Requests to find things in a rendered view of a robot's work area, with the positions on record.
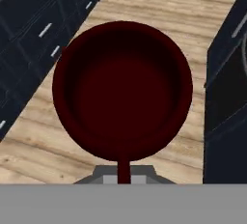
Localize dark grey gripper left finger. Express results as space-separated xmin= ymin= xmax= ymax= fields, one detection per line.
xmin=73 ymin=165 xmax=119 ymax=184

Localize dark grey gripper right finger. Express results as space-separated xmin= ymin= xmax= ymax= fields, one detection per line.
xmin=129 ymin=165 xmax=177 ymax=184

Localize dark red bowl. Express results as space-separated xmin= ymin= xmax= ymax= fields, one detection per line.
xmin=52 ymin=20 xmax=194 ymax=184

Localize dark navy cupboard run with appliance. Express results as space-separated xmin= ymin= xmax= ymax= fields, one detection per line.
xmin=202 ymin=0 xmax=247 ymax=184

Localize dark navy cupboard run, many handles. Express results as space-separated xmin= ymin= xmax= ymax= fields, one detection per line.
xmin=0 ymin=0 xmax=118 ymax=143

